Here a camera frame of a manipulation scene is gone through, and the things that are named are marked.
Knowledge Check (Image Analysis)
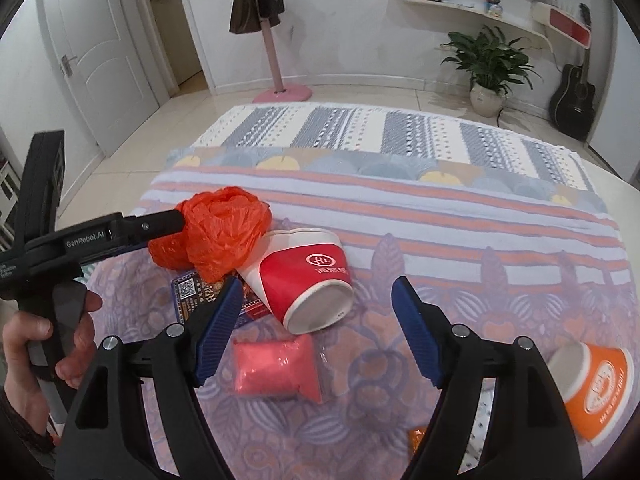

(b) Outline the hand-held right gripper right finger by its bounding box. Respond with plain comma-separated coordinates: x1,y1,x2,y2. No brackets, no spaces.
391,275,586,480

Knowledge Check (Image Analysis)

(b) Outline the person's left hand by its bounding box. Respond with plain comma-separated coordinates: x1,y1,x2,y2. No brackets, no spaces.
0,290,103,436

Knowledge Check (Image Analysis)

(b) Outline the white curved wall shelf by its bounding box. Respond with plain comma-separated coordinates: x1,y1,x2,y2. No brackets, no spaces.
391,0,553,53

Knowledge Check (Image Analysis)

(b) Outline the green leafy plant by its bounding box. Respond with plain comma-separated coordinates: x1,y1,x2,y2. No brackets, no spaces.
440,25,543,96

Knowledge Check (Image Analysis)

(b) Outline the pink purple floral blanket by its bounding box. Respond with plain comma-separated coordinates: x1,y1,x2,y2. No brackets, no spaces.
87,147,632,480

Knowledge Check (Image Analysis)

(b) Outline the person's left forearm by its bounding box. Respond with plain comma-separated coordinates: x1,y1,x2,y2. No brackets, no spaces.
0,390,56,466

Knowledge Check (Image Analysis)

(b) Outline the white wooden furniture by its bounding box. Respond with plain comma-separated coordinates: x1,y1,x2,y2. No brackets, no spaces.
0,157,23,251

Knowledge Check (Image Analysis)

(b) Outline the orange paper cup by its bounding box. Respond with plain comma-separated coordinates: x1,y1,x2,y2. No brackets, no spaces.
546,342,635,447

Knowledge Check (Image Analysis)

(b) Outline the white dotted plastic wrapper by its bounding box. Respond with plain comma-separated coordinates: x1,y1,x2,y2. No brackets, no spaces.
460,387,501,480

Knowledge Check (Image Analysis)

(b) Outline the orange plastic bag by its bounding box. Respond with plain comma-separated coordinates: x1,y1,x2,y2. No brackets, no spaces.
148,186,273,285

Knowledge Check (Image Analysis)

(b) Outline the white door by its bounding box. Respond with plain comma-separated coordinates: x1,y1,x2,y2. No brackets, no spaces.
42,0,161,153

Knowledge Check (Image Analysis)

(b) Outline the red white wall box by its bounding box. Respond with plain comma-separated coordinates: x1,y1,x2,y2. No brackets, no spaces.
531,1,593,50

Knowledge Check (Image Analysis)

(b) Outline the black acoustic guitar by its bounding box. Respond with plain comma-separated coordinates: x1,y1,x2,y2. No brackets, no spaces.
549,4,597,141

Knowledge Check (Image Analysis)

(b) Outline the dark printed snack packet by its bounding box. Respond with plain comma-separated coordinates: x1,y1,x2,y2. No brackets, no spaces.
170,269,273,325

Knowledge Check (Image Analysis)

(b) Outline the red paper cup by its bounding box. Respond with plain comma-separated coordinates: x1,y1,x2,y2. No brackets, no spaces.
236,228,354,336

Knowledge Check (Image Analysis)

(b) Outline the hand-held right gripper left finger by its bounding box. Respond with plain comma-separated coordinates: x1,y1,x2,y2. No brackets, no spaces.
54,276,246,480

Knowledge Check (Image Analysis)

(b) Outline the small orange wrapper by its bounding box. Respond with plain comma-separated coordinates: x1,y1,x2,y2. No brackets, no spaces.
407,425,431,461

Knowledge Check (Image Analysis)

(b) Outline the white grey dotted blanket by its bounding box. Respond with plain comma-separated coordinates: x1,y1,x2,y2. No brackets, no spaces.
197,102,598,193

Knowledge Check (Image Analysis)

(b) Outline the pink plastic packet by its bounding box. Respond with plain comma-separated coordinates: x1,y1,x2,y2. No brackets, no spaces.
231,334,335,405

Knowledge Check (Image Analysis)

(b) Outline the black handbag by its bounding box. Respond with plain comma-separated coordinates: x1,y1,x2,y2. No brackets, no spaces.
254,0,286,28

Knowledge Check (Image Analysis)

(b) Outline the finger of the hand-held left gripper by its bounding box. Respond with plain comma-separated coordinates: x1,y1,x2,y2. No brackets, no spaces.
121,208,189,241

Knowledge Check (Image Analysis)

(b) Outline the pink coat rack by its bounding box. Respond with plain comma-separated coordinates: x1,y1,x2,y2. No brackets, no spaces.
252,0,313,105

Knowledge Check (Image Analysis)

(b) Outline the white plant pot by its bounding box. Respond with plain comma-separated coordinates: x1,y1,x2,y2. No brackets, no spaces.
470,82,507,117

